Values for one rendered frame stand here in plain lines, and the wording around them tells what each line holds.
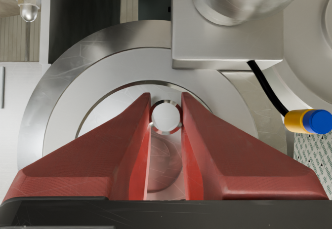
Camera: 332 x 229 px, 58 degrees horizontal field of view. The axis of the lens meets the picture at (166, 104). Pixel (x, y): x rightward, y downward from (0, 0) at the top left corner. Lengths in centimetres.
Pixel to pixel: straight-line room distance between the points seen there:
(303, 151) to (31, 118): 32
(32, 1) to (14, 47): 365
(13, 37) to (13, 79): 368
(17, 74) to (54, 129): 39
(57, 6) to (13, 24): 408
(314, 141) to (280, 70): 22
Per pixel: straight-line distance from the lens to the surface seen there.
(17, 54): 414
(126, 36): 17
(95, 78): 16
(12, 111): 56
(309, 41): 19
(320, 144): 37
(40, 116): 18
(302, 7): 20
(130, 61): 16
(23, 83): 55
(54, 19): 20
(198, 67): 15
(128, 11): 327
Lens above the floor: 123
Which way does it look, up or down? 2 degrees down
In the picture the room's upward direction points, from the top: 179 degrees counter-clockwise
